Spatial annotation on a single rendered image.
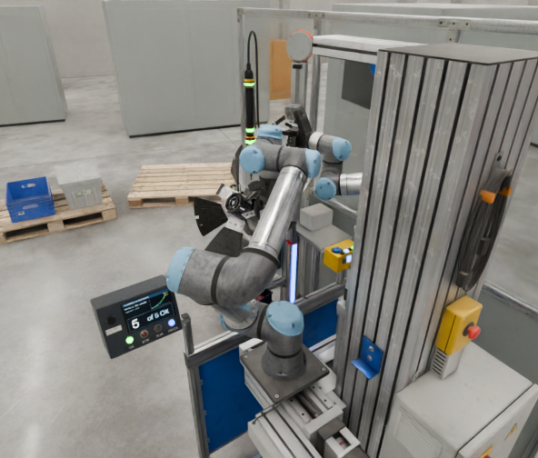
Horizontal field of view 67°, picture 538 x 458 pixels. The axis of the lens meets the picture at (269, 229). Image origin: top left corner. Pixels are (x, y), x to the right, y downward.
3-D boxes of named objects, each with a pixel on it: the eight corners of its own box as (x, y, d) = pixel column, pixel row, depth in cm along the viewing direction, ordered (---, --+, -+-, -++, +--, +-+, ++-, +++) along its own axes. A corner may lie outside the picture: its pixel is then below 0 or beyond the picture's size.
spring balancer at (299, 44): (288, 60, 234) (284, 62, 228) (289, 29, 226) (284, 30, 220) (315, 61, 229) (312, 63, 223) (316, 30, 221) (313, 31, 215)
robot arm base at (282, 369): (314, 367, 136) (316, 346, 131) (278, 388, 129) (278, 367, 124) (288, 340, 147) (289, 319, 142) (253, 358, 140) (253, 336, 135)
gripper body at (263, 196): (268, 217, 129) (268, 183, 123) (254, 207, 136) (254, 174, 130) (288, 211, 133) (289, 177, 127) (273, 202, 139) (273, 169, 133)
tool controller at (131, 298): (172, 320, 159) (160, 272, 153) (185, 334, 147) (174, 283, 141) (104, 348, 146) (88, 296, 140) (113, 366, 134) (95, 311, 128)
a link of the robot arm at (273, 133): (251, 129, 119) (263, 122, 126) (252, 164, 124) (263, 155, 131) (276, 133, 116) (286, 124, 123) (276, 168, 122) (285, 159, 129)
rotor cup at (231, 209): (245, 197, 218) (228, 187, 209) (264, 200, 208) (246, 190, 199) (235, 223, 216) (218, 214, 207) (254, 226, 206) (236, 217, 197)
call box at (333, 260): (346, 255, 208) (348, 238, 203) (361, 264, 201) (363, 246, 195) (323, 265, 200) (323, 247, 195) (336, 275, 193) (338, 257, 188)
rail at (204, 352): (343, 289, 214) (344, 277, 210) (349, 293, 211) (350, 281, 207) (184, 364, 170) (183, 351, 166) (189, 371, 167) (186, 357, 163)
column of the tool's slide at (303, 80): (286, 303, 322) (294, 60, 232) (296, 305, 320) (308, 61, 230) (284, 308, 317) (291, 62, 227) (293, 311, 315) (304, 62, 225)
